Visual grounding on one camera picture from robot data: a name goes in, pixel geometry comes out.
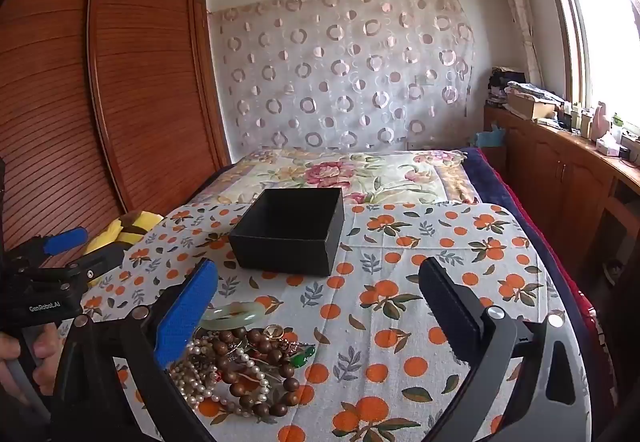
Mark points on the floral blanket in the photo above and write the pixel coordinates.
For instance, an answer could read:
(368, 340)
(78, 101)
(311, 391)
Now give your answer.
(320, 172)

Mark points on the red blanket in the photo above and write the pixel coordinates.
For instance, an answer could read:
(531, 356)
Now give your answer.
(597, 337)

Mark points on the orange fruit print cloth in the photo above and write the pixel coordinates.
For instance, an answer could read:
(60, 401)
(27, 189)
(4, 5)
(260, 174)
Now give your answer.
(400, 247)

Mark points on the brown cardboard box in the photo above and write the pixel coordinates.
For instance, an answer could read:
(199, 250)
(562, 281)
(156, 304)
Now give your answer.
(537, 110)

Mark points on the circle pattern sheer curtain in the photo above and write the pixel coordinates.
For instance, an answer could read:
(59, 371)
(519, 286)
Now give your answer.
(340, 72)

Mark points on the pink vase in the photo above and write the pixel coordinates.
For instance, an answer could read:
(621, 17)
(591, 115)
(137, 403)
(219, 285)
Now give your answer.
(600, 122)

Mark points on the wooden slatted wardrobe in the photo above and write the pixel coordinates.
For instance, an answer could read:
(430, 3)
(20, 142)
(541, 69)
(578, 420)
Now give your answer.
(140, 97)

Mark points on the pale green jade bangle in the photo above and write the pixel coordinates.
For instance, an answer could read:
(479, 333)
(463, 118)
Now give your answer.
(222, 322)

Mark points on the small black device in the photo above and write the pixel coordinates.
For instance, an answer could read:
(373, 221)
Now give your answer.
(625, 153)

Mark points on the pile of dark clothes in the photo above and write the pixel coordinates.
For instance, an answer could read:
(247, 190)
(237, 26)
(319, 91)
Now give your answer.
(502, 85)

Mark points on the wooden cabinet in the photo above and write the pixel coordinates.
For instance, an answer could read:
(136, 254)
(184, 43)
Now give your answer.
(550, 172)

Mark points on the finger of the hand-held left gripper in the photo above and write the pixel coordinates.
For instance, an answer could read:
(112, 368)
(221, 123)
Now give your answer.
(100, 262)
(65, 239)

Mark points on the folded grey cloth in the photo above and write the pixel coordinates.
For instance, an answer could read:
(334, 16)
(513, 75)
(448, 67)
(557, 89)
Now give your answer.
(535, 91)

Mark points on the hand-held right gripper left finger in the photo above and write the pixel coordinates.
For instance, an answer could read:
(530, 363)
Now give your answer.
(185, 317)

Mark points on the green pendant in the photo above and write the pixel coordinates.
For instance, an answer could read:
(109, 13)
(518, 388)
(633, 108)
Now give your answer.
(300, 358)

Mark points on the wooden framed window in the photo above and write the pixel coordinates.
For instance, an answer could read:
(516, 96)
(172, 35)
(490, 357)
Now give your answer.
(600, 47)

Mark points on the yellow plush toy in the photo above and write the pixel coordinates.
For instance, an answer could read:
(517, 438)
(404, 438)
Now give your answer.
(135, 227)

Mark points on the navy blue blanket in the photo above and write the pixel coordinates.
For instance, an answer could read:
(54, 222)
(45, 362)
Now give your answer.
(492, 187)

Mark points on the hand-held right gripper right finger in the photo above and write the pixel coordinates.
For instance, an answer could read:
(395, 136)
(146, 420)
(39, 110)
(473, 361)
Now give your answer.
(450, 307)

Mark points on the white tissue box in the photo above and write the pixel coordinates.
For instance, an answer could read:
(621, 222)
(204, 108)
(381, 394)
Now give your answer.
(607, 147)

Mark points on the teal bag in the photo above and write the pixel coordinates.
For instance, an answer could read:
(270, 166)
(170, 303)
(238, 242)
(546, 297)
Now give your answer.
(492, 138)

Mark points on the person's left hand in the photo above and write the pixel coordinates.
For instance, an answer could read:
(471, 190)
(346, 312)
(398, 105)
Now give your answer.
(47, 362)

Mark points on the black jewellery tray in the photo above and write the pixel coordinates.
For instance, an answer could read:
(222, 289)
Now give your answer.
(280, 247)

